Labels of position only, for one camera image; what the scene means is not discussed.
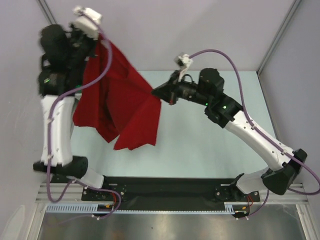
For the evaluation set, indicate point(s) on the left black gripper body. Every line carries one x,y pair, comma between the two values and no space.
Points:
85,46

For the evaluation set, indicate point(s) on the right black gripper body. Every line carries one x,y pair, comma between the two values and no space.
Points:
182,89

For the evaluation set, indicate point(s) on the red t shirt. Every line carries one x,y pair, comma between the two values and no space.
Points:
120,106

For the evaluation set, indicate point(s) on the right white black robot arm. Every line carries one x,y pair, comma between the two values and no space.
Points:
283,165

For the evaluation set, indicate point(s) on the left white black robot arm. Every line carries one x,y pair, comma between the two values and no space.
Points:
62,66

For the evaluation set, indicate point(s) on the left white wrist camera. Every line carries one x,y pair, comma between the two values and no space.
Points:
88,21

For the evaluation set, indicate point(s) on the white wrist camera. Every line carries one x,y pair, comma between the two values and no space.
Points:
184,61
88,21

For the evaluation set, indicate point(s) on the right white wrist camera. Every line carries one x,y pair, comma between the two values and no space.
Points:
184,61

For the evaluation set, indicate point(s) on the left aluminium corner post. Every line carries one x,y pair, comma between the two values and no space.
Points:
46,11

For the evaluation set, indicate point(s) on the aluminium corner post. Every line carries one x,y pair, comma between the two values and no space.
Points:
46,11
288,18

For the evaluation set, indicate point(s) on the right aluminium corner post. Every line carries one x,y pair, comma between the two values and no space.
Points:
288,18

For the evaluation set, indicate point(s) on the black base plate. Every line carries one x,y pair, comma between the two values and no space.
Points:
169,194

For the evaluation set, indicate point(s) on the light blue cable duct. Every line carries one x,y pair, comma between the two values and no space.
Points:
95,208

